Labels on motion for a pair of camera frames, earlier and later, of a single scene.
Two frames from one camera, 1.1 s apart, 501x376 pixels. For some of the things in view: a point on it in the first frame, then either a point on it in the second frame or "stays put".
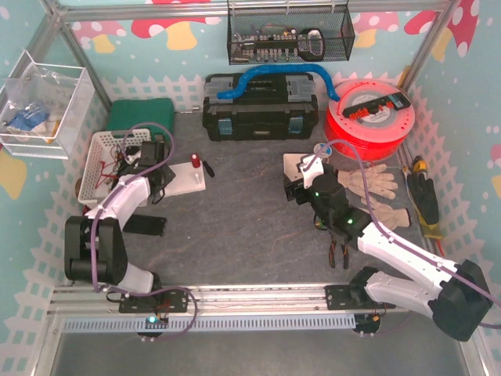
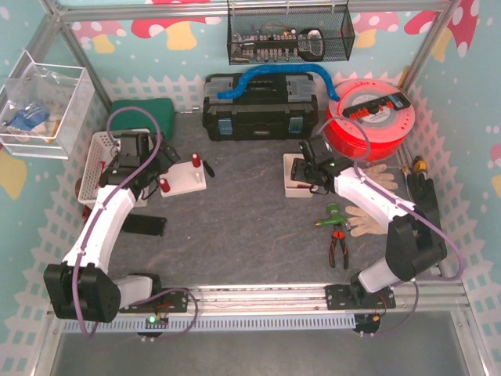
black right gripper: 292,187 → 297,171
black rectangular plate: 145,224 stays put
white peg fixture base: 187,179 stays put
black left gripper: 157,172 → 165,155
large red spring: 195,160 stays put
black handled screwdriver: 208,168 stays put
